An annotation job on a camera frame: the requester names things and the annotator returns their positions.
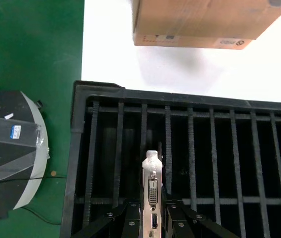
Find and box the graphics card with silver bracket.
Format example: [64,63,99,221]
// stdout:
[141,141,168,238]

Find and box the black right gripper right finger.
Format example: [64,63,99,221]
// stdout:
[165,200,233,238]

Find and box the black slotted plastic container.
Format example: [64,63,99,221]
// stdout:
[60,80,281,238]

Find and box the brown cardboard box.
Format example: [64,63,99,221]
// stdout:
[132,0,281,50]

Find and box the thin black floor cable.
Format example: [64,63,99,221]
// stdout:
[21,175,68,225]

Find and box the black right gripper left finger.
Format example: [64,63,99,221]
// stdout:
[70,201,141,238]

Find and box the round white black robot base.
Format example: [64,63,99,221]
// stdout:
[0,90,51,220]

